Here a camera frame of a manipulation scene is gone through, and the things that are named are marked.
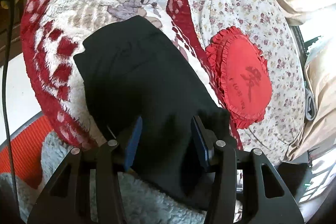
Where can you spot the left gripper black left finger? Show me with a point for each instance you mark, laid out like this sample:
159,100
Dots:
66,196

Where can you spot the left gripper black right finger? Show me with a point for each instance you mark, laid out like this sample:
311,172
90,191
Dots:
247,177

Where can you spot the black pants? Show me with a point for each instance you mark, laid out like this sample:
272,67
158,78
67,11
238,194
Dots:
132,70

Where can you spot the red floor mat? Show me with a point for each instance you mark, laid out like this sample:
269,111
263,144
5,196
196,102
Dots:
27,149

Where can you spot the light grey fluffy blanket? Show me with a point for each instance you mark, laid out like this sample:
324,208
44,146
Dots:
142,203

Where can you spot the grey folded cloth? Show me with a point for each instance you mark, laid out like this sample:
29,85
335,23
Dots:
310,108

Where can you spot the red heart ruffled pillow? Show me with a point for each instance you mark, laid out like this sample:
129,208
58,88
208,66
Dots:
241,76

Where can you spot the red white floral fleece blanket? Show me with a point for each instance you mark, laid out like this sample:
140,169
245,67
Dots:
53,31

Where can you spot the beige curtain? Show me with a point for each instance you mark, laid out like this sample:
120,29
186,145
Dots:
316,15

